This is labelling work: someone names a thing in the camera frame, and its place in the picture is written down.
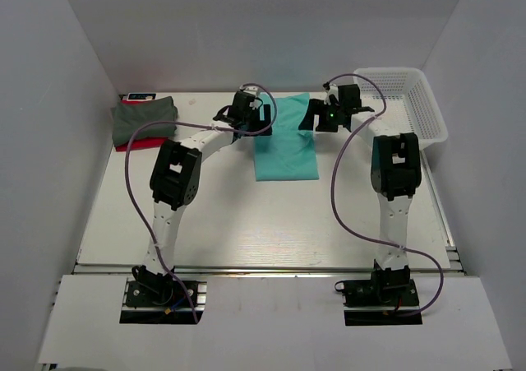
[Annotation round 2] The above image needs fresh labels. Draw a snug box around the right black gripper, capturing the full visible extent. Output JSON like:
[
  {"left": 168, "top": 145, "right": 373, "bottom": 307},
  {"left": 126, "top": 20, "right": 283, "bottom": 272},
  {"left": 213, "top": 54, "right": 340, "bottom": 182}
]
[{"left": 299, "top": 98, "right": 345, "bottom": 132}]

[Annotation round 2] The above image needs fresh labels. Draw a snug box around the teal t-shirt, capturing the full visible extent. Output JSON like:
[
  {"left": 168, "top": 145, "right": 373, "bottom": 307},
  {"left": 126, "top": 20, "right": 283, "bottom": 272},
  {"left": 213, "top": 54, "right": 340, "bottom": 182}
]
[{"left": 254, "top": 93, "right": 319, "bottom": 182}]

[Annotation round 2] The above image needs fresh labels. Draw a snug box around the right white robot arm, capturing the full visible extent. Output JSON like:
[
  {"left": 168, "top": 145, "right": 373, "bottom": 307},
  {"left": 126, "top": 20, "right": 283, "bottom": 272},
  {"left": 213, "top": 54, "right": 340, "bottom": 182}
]
[{"left": 298, "top": 82, "right": 422, "bottom": 304}]

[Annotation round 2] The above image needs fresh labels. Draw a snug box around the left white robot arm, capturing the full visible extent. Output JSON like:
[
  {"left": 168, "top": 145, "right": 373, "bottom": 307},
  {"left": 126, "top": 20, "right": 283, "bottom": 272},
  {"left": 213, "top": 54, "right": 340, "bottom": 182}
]
[{"left": 143, "top": 86, "right": 272, "bottom": 276}]

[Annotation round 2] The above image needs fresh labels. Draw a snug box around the white plastic mesh basket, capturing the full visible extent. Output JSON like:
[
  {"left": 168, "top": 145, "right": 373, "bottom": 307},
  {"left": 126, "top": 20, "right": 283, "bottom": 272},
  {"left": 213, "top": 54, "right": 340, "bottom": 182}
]
[{"left": 355, "top": 67, "right": 449, "bottom": 150}]

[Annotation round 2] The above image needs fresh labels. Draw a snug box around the folded red t-shirt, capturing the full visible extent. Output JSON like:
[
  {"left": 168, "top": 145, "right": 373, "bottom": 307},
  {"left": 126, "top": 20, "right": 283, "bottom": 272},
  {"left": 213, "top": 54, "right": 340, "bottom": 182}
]
[{"left": 114, "top": 137, "right": 167, "bottom": 152}]

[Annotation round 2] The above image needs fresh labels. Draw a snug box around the blue white card box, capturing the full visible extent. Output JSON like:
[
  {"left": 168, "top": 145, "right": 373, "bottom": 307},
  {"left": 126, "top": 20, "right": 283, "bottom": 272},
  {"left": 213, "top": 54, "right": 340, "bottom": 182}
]
[{"left": 126, "top": 93, "right": 156, "bottom": 101}]

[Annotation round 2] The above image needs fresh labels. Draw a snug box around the folded grey t-shirt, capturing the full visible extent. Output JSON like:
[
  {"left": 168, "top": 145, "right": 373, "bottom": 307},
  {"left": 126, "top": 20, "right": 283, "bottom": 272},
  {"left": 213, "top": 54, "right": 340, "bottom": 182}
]
[{"left": 111, "top": 96, "right": 178, "bottom": 146}]

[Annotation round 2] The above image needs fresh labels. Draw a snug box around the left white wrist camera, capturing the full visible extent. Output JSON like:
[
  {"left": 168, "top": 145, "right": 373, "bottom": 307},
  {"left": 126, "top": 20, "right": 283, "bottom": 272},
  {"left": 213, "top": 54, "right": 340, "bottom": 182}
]
[{"left": 239, "top": 85, "right": 263, "bottom": 109}]

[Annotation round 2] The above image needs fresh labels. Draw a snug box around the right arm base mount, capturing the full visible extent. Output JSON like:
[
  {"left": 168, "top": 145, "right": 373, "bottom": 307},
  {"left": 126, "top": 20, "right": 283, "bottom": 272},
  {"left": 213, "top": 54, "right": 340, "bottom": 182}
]
[{"left": 335, "top": 265, "right": 422, "bottom": 327}]

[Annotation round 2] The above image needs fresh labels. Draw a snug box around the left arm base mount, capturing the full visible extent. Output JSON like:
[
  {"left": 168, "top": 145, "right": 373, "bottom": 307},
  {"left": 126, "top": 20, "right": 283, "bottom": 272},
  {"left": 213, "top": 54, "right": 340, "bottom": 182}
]
[{"left": 119, "top": 266, "right": 206, "bottom": 325}]

